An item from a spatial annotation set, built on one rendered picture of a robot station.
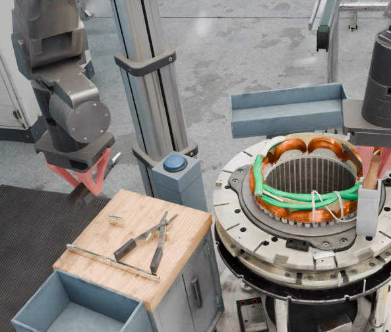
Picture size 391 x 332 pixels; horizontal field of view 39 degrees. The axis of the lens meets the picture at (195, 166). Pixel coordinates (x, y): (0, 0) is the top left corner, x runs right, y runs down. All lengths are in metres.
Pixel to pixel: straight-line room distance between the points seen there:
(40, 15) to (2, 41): 2.32
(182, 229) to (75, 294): 0.20
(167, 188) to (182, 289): 0.25
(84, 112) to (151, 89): 0.55
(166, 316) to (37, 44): 0.47
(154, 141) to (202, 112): 1.87
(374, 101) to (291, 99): 0.57
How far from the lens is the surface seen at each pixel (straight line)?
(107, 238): 0.94
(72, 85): 0.68
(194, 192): 1.13
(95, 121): 0.68
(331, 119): 1.16
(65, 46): 0.71
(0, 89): 3.10
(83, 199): 0.83
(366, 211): 0.82
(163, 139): 1.28
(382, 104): 0.69
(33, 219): 2.71
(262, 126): 1.15
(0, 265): 2.56
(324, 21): 2.23
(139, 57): 1.17
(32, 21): 0.66
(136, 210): 0.97
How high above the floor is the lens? 1.71
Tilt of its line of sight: 38 degrees down
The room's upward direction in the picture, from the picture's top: 10 degrees counter-clockwise
